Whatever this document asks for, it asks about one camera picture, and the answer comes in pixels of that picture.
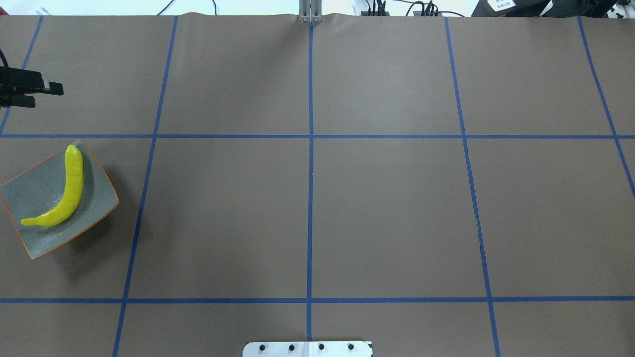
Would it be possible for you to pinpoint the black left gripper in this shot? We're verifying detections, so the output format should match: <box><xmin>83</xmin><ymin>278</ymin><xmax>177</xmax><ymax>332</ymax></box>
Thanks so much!
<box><xmin>0</xmin><ymin>50</ymin><xmax>65</xmax><ymax>108</ymax></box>

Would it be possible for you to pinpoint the grey square plate orange rim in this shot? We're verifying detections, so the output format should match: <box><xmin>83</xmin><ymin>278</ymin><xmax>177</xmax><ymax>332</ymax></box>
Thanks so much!
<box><xmin>1</xmin><ymin>139</ymin><xmax>120</xmax><ymax>259</ymax></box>

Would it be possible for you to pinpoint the aluminium frame post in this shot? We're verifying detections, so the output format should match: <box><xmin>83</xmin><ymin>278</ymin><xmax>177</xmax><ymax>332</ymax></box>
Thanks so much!
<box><xmin>298</xmin><ymin>0</ymin><xmax>323</xmax><ymax>25</ymax></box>

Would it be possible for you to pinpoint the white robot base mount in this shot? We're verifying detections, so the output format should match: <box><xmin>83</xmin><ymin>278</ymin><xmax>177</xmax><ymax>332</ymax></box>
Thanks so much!
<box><xmin>242</xmin><ymin>341</ymin><xmax>374</xmax><ymax>357</ymax></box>

